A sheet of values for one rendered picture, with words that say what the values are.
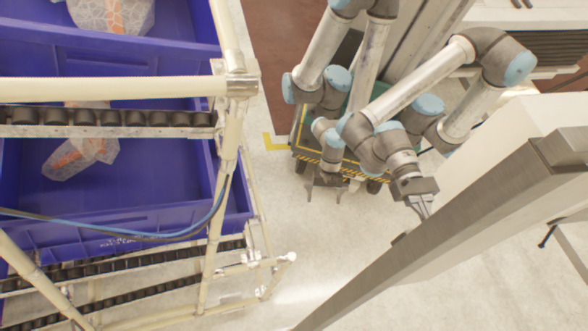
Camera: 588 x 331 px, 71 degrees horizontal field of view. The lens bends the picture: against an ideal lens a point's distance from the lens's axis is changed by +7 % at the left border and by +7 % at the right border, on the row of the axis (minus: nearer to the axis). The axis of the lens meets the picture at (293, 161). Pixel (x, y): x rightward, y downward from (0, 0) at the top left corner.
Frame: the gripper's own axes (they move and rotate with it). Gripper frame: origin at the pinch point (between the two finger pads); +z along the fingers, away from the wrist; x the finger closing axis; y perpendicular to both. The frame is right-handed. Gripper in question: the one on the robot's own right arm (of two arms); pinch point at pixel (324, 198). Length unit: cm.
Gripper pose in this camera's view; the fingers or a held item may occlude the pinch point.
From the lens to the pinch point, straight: 179.1
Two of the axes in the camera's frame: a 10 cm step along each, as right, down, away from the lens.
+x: -9.9, -0.7, -0.9
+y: -0.4, -5.5, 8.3
